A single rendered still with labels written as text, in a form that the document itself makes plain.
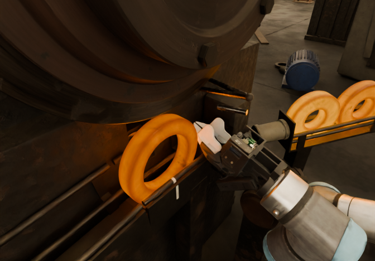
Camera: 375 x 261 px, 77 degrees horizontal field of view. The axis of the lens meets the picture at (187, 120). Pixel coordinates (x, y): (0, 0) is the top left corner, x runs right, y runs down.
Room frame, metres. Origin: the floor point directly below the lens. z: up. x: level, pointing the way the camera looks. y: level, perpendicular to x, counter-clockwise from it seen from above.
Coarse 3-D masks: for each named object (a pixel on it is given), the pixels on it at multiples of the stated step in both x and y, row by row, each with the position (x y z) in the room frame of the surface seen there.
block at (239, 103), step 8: (208, 96) 0.52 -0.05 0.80; (216, 96) 0.52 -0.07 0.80; (224, 96) 0.52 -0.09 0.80; (208, 104) 0.52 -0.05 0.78; (216, 104) 0.50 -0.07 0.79; (224, 104) 0.49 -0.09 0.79; (232, 104) 0.48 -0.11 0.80; (240, 104) 0.48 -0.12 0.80; (248, 104) 0.50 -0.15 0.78; (208, 112) 0.52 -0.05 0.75; (216, 112) 0.50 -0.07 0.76; (224, 112) 0.48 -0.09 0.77; (248, 112) 0.51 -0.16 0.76; (208, 120) 0.51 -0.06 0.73; (224, 120) 0.48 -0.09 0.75; (232, 120) 0.47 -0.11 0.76; (240, 120) 0.48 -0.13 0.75; (224, 128) 0.48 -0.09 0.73; (232, 128) 0.47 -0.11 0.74; (240, 128) 0.49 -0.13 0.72; (216, 168) 0.49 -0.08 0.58
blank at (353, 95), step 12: (360, 84) 0.60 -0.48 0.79; (372, 84) 0.59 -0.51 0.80; (348, 96) 0.58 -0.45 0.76; (360, 96) 0.58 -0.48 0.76; (372, 96) 0.59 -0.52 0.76; (348, 108) 0.58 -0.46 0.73; (360, 108) 0.62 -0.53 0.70; (372, 108) 0.60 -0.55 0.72; (336, 120) 0.58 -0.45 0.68; (348, 120) 0.58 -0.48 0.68
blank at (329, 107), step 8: (304, 96) 0.57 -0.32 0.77; (312, 96) 0.56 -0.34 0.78; (320, 96) 0.55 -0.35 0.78; (328, 96) 0.56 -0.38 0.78; (296, 104) 0.56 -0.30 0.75; (304, 104) 0.54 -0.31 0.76; (312, 104) 0.55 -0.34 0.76; (320, 104) 0.55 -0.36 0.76; (328, 104) 0.56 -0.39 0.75; (336, 104) 0.57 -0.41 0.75; (288, 112) 0.56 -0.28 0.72; (296, 112) 0.54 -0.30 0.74; (304, 112) 0.54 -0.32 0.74; (320, 112) 0.58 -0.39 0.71; (328, 112) 0.56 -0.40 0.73; (336, 112) 0.57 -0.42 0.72; (296, 120) 0.54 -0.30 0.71; (304, 120) 0.55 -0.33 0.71; (312, 120) 0.59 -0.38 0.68; (320, 120) 0.57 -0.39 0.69; (328, 120) 0.56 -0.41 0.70; (296, 128) 0.54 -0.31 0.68; (304, 128) 0.55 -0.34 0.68; (312, 128) 0.56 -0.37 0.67
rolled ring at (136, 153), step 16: (144, 128) 0.33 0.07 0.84; (160, 128) 0.33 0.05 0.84; (176, 128) 0.35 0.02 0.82; (192, 128) 0.39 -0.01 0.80; (128, 144) 0.31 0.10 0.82; (144, 144) 0.30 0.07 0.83; (192, 144) 0.39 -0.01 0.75; (128, 160) 0.29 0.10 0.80; (144, 160) 0.29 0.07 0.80; (176, 160) 0.38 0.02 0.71; (192, 160) 0.39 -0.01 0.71; (128, 176) 0.27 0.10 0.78; (160, 176) 0.35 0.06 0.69; (128, 192) 0.27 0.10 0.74; (144, 192) 0.29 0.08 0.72
